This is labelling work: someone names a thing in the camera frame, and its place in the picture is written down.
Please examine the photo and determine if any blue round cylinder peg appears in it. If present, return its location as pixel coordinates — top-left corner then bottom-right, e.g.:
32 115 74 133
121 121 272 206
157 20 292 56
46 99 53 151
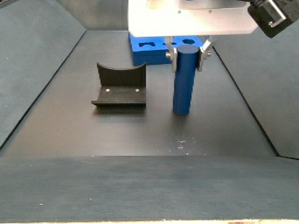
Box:
172 45 198 116

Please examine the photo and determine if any blue shape sorting board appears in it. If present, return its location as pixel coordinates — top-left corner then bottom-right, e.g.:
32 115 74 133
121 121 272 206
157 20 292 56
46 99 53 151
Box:
128 34 202 67

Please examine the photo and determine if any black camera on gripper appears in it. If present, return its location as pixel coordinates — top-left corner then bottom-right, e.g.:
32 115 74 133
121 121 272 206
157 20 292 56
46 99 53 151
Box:
246 0 299 38

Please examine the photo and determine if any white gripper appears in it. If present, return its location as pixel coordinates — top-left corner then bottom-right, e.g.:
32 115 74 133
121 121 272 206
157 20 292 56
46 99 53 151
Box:
126 0 257 72

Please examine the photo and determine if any black curved cradle holder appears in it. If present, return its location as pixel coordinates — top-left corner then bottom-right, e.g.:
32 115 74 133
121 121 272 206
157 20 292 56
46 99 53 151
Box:
90 64 145 107

